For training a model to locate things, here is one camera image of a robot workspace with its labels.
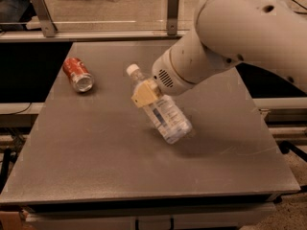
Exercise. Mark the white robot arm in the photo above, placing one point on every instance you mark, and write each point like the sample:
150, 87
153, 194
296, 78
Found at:
264, 33

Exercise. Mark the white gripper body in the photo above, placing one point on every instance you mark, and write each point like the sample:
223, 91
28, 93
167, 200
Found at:
163, 71

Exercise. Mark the middle metal bracket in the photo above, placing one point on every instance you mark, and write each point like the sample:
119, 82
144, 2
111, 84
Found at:
172, 16

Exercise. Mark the left metal bracket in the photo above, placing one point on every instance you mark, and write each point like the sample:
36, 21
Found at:
47, 25

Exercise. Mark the seated person in background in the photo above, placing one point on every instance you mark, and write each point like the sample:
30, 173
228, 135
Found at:
14, 14

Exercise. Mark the red soda can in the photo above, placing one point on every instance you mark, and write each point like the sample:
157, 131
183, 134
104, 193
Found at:
78, 75

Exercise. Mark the blue label plastic water bottle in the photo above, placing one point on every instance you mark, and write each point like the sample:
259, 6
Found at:
164, 113

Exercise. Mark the metal rail bar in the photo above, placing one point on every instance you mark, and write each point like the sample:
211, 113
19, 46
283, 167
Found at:
38, 36

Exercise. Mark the metal bracket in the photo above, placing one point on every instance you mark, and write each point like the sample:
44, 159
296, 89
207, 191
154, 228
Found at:
47, 25
172, 16

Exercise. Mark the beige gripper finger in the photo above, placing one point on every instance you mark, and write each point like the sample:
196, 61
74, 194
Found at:
146, 92

